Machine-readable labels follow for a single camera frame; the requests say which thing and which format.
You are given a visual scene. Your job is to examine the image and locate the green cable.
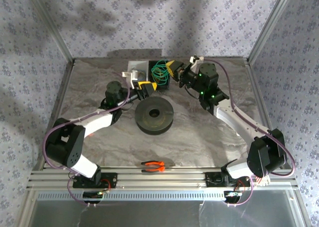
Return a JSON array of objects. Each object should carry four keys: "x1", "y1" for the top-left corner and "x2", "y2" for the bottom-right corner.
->
[{"x1": 150, "y1": 59, "x2": 170, "y2": 86}]

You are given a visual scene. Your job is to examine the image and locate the black cable spool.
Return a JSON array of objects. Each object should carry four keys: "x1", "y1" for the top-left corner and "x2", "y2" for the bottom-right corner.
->
[{"x1": 134, "y1": 96, "x2": 174, "y2": 136}]

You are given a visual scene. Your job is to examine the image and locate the black box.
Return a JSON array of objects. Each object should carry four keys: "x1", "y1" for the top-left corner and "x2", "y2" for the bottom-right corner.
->
[{"x1": 147, "y1": 59, "x2": 172, "y2": 91}]

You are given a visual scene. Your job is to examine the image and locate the red white striped tag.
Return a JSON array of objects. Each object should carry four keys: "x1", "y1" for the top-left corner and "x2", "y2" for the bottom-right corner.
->
[{"x1": 252, "y1": 175, "x2": 272, "y2": 187}]

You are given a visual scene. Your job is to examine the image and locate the grey metal plate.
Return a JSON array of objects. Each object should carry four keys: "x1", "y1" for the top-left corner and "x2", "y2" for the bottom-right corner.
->
[{"x1": 18, "y1": 199, "x2": 310, "y2": 227}]

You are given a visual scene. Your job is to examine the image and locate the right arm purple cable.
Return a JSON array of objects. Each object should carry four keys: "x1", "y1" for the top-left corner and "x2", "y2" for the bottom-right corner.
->
[{"x1": 203, "y1": 58, "x2": 297, "y2": 208}]

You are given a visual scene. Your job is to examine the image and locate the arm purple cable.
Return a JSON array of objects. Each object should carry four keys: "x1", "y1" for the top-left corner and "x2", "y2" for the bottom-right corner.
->
[
  {"x1": 203, "y1": 58, "x2": 297, "y2": 208},
  {"x1": 41, "y1": 84, "x2": 132, "y2": 208}
]

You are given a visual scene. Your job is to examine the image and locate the orange-handled pliers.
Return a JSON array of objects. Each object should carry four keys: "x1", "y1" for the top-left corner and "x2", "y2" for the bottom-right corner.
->
[{"x1": 141, "y1": 160, "x2": 175, "y2": 174}]

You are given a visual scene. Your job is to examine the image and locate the aluminium frame post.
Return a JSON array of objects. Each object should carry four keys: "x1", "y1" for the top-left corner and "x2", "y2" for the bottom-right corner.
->
[
  {"x1": 248, "y1": 0, "x2": 298, "y2": 62},
  {"x1": 26, "y1": 0, "x2": 75, "y2": 63}
]

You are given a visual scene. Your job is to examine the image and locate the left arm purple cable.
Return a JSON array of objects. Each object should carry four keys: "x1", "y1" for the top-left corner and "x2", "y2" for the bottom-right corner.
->
[{"x1": 41, "y1": 84, "x2": 132, "y2": 208}]

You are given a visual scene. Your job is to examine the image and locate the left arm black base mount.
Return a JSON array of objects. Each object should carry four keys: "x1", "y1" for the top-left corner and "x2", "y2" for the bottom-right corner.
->
[{"x1": 72, "y1": 172, "x2": 118, "y2": 189}]

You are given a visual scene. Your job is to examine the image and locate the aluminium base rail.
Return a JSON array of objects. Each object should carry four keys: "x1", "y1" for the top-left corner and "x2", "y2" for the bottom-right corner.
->
[{"x1": 26, "y1": 166, "x2": 299, "y2": 191}]

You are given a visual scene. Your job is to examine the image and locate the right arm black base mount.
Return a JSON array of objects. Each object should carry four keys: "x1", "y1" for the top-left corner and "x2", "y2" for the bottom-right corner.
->
[{"x1": 204, "y1": 171, "x2": 251, "y2": 188}]

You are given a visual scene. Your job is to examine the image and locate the slotted grey cable duct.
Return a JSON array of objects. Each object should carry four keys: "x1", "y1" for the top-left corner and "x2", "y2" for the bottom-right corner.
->
[{"x1": 34, "y1": 190, "x2": 294, "y2": 201}]

